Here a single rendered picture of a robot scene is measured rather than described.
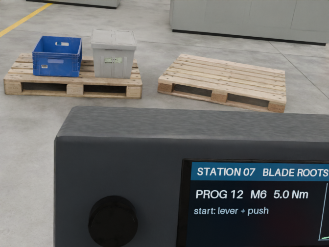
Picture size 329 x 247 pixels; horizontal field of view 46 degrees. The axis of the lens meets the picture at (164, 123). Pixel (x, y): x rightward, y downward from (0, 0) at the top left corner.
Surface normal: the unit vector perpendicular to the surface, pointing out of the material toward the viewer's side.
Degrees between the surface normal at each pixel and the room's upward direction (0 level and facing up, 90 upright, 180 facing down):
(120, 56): 95
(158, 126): 15
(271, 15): 90
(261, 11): 90
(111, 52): 95
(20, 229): 0
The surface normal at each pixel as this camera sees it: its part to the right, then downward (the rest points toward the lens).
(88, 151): 0.15, 0.19
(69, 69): 0.14, 0.44
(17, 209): 0.09, -0.90
